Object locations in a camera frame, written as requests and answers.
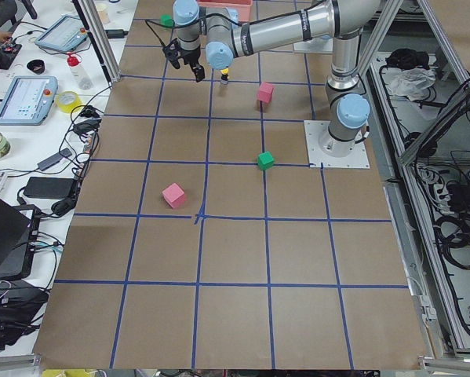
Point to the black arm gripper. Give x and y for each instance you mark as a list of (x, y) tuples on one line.
[(189, 56)]

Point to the yellow push button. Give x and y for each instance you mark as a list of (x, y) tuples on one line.
[(224, 76)]

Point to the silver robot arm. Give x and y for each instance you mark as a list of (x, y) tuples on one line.
[(331, 26)]

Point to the green foam cube far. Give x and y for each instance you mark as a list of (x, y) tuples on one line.
[(166, 21)]

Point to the green foam cube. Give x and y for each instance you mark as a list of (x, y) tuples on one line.
[(265, 160), (166, 21)]

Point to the pink plastic bin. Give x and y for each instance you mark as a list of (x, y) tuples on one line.
[(243, 7)]

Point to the pink foam cube centre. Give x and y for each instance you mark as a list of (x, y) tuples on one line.
[(265, 94)]

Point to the pink foam cube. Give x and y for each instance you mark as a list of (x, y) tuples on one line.
[(265, 94), (174, 196)]

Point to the white squeeze bottle red cap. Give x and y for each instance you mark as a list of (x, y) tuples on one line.
[(74, 62)]

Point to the grey teach pendant far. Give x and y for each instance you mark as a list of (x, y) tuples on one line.
[(63, 36)]

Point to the grey teach pendant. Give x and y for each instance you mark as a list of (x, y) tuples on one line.
[(28, 100), (63, 36)]

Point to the yellow tape roll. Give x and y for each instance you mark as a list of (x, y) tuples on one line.
[(68, 102)]

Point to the green foam cube near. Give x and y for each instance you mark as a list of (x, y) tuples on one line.
[(265, 160)]

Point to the pink foam cube left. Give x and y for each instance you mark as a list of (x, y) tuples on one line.
[(174, 196)]

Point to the black bowl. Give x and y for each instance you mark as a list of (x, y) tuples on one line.
[(36, 66)]

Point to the grey teach pendant near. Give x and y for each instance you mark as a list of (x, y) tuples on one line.
[(28, 100)]

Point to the black power brick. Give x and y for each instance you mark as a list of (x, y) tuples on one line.
[(49, 188)]

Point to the black laptop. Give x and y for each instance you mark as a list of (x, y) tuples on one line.
[(18, 231)]

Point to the aluminium frame post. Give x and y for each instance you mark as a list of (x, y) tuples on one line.
[(87, 12)]

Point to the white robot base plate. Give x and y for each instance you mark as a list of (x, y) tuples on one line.
[(326, 152)]

